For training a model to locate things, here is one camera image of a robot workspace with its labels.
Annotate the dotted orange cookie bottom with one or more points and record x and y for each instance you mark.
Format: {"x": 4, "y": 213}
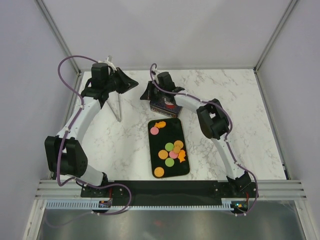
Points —
{"x": 158, "y": 172}

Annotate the orange fish cookie lower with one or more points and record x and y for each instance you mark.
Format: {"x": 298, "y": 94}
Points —
{"x": 181, "y": 156}

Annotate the grey slotted cable duct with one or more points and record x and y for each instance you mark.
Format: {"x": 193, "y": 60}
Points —
{"x": 99, "y": 205}

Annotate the gold tin lid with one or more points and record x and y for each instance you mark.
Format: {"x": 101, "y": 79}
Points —
{"x": 167, "y": 102}

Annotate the pink round cookie lower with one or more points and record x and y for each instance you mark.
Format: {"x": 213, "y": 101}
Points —
{"x": 173, "y": 155}

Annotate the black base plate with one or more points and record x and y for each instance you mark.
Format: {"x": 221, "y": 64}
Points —
{"x": 170, "y": 192}

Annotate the dotted tan cookie middle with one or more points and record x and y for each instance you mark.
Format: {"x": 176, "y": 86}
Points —
{"x": 163, "y": 154}

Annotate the black rectangular tray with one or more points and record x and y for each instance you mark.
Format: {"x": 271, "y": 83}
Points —
{"x": 170, "y": 133}

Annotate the dotted tan cookie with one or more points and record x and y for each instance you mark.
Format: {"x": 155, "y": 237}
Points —
{"x": 163, "y": 154}
{"x": 178, "y": 144}

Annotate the orange fish cookie upper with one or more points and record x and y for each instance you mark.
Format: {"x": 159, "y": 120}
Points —
{"x": 160, "y": 124}

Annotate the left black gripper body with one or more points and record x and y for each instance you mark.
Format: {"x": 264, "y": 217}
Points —
{"x": 110, "y": 84}

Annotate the pink round cookie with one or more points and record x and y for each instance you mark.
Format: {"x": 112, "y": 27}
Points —
{"x": 173, "y": 155}
{"x": 154, "y": 130}

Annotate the green round cookie upper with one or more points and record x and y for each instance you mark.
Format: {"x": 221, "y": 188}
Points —
{"x": 169, "y": 146}

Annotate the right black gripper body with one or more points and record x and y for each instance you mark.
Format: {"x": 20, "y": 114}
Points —
{"x": 159, "y": 93}

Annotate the green round cookie lower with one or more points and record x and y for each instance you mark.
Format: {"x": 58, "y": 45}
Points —
{"x": 169, "y": 162}

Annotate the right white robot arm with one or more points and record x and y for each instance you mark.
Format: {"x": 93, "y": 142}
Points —
{"x": 214, "y": 122}

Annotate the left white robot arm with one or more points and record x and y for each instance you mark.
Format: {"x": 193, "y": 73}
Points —
{"x": 64, "y": 152}

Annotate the tan leaf cookie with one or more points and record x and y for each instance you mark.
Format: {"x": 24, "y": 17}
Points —
{"x": 176, "y": 149}

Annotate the pink round cookie upper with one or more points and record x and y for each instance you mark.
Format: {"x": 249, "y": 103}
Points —
{"x": 154, "y": 130}

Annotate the dotted tan cookie upper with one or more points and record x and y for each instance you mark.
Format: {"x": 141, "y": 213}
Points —
{"x": 178, "y": 144}

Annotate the orange fish cookie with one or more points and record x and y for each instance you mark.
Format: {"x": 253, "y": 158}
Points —
{"x": 160, "y": 124}
{"x": 181, "y": 156}

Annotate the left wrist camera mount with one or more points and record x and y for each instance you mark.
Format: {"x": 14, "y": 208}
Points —
{"x": 108, "y": 61}

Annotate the square cookie tin box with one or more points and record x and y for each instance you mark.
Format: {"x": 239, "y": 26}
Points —
{"x": 167, "y": 114}

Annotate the green round cookie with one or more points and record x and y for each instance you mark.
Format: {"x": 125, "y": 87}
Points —
{"x": 169, "y": 162}
{"x": 169, "y": 146}

